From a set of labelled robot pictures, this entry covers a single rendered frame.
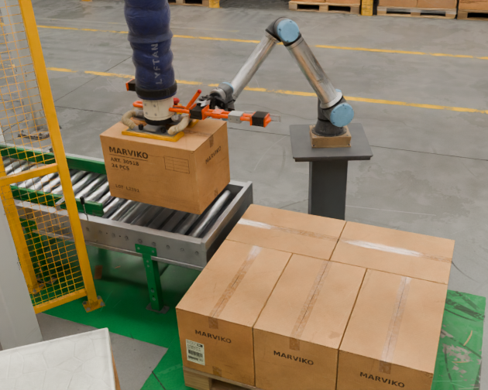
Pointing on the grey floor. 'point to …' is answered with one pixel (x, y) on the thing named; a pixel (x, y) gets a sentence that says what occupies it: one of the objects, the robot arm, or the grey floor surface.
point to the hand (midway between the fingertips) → (203, 111)
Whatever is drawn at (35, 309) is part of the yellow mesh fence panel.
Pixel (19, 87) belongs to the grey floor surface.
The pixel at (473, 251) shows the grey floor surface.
